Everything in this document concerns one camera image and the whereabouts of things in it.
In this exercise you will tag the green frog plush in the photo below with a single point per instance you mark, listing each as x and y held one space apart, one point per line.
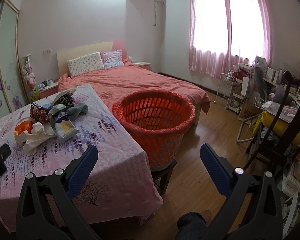
34 95

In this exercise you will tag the light green fuzzy sock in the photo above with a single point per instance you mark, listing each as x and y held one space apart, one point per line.
57 114

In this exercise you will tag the white wire rolling cart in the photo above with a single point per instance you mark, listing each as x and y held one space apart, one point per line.
225 93

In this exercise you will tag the floral sliding wardrobe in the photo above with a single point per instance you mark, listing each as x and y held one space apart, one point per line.
12 89

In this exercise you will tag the coral red bed duvet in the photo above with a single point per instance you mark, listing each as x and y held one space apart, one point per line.
113 84

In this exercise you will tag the plush toy display tube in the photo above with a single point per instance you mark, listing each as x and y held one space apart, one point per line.
29 79

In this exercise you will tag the red plastic laundry basket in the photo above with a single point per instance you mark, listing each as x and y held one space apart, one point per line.
157 120

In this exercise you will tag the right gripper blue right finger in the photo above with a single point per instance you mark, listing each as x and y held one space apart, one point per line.
218 168

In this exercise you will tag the cluttered white desk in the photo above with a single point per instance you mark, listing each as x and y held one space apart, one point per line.
270 83

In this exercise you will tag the dark wooden stool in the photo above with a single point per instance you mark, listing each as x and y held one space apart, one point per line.
161 178

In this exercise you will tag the floral white pillow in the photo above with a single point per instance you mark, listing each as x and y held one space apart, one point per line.
85 64

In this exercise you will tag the pink left nightstand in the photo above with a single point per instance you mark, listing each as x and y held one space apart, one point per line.
49 90

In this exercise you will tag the black white checkered mesh cloth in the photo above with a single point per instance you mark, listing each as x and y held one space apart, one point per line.
33 105

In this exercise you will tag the pink nightstand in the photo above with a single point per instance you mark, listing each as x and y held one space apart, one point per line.
143 65
49 90

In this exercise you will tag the black floral scrunchie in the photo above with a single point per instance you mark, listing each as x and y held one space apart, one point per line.
66 100

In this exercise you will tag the pink window curtain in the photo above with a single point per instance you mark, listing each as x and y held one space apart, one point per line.
228 32

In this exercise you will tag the red plaid scrunchie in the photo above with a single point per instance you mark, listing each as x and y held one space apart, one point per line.
40 115

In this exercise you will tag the beige pink headboard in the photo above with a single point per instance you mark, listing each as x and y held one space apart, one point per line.
64 55

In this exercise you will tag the white mug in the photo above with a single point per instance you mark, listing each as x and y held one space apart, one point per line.
49 81

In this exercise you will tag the orange red snack wrapper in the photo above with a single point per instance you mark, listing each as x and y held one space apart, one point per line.
24 125

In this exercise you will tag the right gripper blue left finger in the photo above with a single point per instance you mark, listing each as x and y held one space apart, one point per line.
79 170

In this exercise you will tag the floral hand cream tube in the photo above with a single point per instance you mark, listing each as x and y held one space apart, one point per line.
65 130

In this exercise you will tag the teal fuzzy sock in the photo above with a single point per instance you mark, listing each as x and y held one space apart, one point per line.
79 109

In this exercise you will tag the pink striped pillow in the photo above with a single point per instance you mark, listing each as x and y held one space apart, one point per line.
112 59

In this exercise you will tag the white paper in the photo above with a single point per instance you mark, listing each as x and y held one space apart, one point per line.
31 140

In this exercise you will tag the pink right nightstand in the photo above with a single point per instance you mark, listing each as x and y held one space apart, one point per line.
143 65

